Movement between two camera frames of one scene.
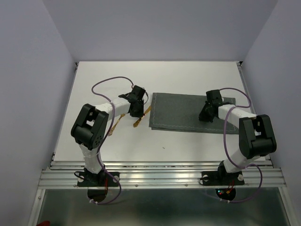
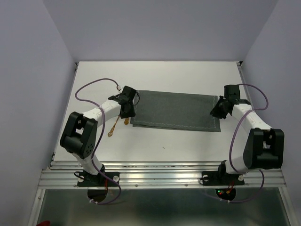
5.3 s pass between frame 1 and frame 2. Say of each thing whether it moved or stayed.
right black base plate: stayed
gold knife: moved
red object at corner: stayed
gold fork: stayed
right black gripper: moved
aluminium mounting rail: stayed
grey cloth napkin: moved
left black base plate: stayed
